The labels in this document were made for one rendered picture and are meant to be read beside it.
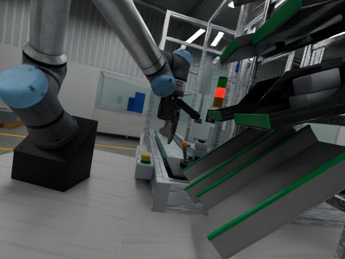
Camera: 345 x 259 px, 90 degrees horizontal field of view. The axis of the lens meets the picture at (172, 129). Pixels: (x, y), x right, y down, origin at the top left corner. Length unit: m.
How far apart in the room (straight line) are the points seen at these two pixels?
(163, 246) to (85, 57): 8.72
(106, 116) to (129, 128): 0.80
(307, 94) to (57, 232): 0.59
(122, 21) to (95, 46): 8.59
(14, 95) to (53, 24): 0.22
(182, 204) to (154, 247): 0.18
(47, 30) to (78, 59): 8.37
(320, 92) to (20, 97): 0.65
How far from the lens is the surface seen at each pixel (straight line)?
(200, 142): 0.73
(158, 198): 0.60
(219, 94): 0.94
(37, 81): 0.60
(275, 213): 0.31
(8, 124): 5.84
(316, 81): 0.36
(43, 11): 0.63
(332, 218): 1.01
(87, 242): 0.51
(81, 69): 8.94
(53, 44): 0.66
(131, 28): 0.47
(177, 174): 0.64
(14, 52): 9.67
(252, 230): 0.31
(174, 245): 0.52
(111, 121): 5.73
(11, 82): 0.62
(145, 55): 0.49
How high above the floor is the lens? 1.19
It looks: 6 degrees down
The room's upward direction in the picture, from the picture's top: 11 degrees clockwise
